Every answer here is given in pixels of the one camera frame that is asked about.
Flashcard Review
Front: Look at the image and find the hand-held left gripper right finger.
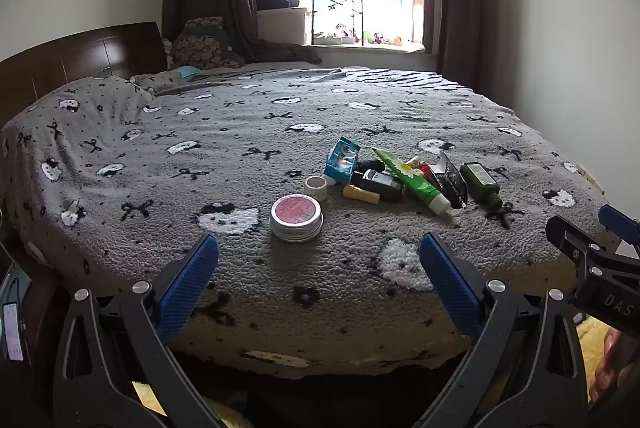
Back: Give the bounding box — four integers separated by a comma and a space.
415, 233, 588, 428

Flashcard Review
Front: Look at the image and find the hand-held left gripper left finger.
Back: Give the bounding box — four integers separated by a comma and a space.
52, 234, 221, 428

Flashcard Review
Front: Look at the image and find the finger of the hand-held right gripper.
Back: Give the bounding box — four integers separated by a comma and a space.
598, 204, 640, 259
546, 215, 608, 259

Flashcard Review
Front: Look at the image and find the black clear packet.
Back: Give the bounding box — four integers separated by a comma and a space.
429, 153, 469, 209

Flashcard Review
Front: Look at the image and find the green tube with white cap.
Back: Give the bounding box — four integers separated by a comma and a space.
371, 148, 453, 215

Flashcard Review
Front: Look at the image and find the dark green square bottle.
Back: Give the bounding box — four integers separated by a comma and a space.
459, 162, 503, 212

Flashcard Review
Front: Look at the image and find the dark labelled bottle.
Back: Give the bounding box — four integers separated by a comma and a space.
351, 169, 405, 203

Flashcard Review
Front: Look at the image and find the small yellow tube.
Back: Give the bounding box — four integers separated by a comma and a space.
342, 184, 381, 205

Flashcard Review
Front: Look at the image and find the round tin with pink lid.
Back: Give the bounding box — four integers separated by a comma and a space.
269, 195, 324, 243

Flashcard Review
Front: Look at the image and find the small white jar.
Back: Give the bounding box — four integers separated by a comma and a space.
304, 176, 328, 199

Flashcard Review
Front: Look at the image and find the blue snack packet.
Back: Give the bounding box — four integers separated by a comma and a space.
323, 137, 362, 185

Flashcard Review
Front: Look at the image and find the person's right hand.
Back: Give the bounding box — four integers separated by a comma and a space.
590, 328, 623, 403

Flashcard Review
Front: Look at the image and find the smartphone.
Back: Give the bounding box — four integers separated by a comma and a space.
0, 300, 26, 361

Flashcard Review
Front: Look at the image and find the grey dotted pillow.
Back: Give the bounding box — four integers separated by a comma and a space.
0, 76, 157, 169

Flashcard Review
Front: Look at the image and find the patterned pillow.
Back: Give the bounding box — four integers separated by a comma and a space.
131, 68, 201, 94

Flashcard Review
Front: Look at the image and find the brown patterned cushion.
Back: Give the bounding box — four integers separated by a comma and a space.
172, 18, 241, 69

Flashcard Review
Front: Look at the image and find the row of small toys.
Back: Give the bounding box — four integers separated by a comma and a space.
312, 22, 416, 46

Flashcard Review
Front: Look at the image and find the dark wooden headboard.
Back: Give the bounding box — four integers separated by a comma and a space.
0, 22, 168, 119

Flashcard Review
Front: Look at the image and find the white storage box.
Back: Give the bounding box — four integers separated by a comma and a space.
256, 8, 308, 44

